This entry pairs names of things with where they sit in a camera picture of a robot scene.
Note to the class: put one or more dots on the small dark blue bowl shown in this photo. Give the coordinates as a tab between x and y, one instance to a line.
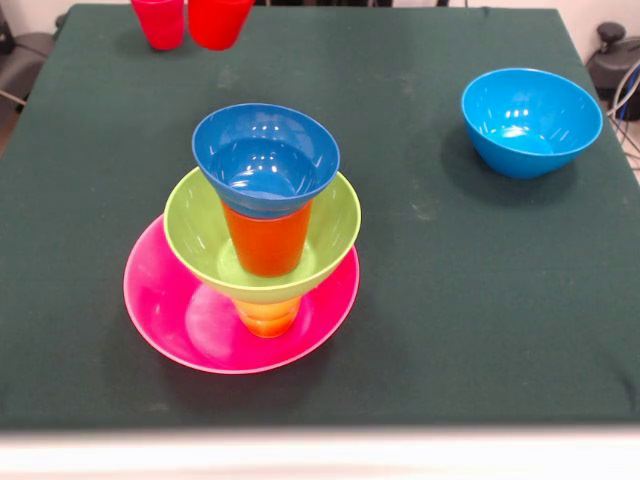
265	150

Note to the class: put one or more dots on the light blue bowl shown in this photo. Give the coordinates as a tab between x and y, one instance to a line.
530	125

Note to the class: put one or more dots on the orange cup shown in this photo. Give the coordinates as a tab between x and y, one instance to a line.
265	245

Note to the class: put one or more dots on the green bowl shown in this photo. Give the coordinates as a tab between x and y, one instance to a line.
195	235

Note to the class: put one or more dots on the red cup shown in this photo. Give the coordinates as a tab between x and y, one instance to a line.
217	25
160	25

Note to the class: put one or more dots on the dark green table cloth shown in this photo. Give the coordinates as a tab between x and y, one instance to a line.
450	350

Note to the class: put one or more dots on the large pink bowl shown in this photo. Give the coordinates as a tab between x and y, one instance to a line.
160	310

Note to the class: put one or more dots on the black chair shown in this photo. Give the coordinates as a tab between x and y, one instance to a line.
612	55
25	60

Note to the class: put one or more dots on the yellow cup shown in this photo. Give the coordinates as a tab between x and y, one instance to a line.
270	320

